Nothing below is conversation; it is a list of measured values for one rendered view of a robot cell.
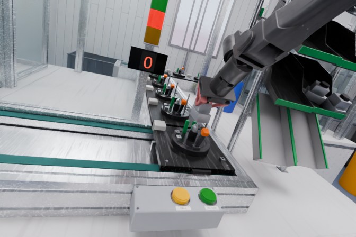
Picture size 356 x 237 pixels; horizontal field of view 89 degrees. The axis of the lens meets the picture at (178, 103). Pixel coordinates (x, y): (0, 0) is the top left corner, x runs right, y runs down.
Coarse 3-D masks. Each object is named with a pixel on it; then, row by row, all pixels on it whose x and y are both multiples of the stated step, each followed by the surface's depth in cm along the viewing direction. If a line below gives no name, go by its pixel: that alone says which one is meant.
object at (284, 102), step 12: (288, 60) 73; (276, 72) 73; (288, 72) 72; (300, 72) 65; (264, 84) 64; (276, 84) 66; (288, 84) 68; (300, 84) 64; (276, 96) 56; (288, 96) 62; (300, 96) 63; (300, 108) 57; (312, 108) 57
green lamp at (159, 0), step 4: (152, 0) 54; (156, 0) 53; (160, 0) 53; (164, 0) 53; (152, 4) 54; (156, 4) 53; (160, 4) 53; (164, 4) 54; (152, 8) 54; (156, 8) 54; (160, 8) 54; (164, 8) 55; (164, 12) 55
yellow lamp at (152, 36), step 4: (148, 28) 56; (152, 28) 55; (148, 32) 56; (152, 32) 56; (156, 32) 56; (160, 32) 57; (148, 36) 56; (152, 36) 56; (156, 36) 57; (160, 36) 58; (144, 40) 58; (148, 40) 57; (152, 40) 57; (156, 40) 57; (156, 44) 58
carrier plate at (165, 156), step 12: (156, 132) 65; (168, 132) 67; (156, 144) 58; (168, 144) 59; (216, 144) 68; (168, 156) 53; (180, 156) 55; (204, 156) 59; (216, 156) 60; (168, 168) 50; (180, 168) 51; (192, 168) 52; (204, 168) 53; (216, 168) 54; (228, 168) 56
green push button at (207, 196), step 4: (204, 188) 45; (208, 188) 45; (200, 192) 43; (204, 192) 43; (208, 192) 44; (212, 192) 44; (200, 196) 43; (204, 196) 42; (208, 196) 42; (212, 196) 43; (216, 196) 43; (204, 200) 42; (208, 200) 42; (212, 200) 42
